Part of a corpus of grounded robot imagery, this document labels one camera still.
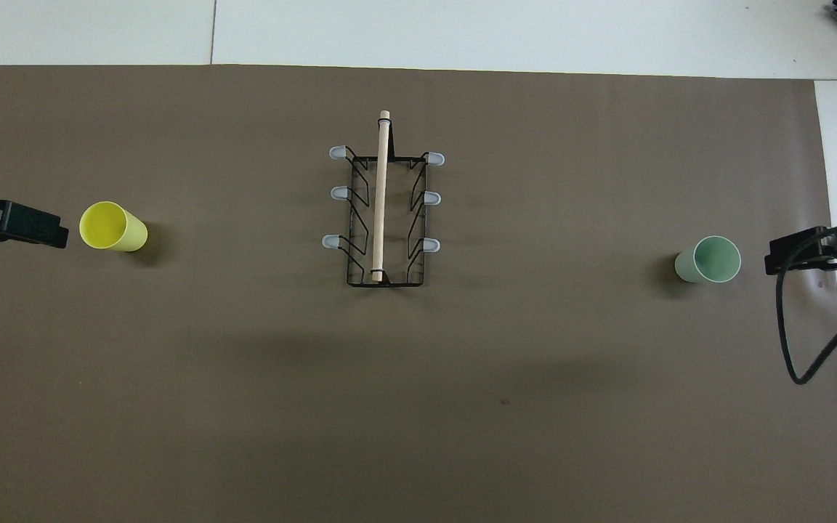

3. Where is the yellow plastic cup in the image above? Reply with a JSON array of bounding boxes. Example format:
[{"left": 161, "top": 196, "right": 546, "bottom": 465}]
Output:
[{"left": 79, "top": 201, "right": 149, "bottom": 253}]

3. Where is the brown table mat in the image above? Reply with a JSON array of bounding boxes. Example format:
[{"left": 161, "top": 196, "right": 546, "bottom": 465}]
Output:
[{"left": 0, "top": 64, "right": 837, "bottom": 523}]

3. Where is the light green plastic cup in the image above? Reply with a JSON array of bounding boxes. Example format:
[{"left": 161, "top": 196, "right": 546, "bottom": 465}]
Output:
[{"left": 674, "top": 235, "right": 742, "bottom": 284}]

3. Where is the black wire cup rack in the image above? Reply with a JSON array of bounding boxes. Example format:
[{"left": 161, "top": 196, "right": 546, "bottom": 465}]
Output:
[{"left": 322, "top": 110, "right": 446, "bottom": 288}]

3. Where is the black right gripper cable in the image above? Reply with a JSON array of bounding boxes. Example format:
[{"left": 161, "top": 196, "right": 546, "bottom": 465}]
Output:
[{"left": 775, "top": 224, "right": 837, "bottom": 385}]

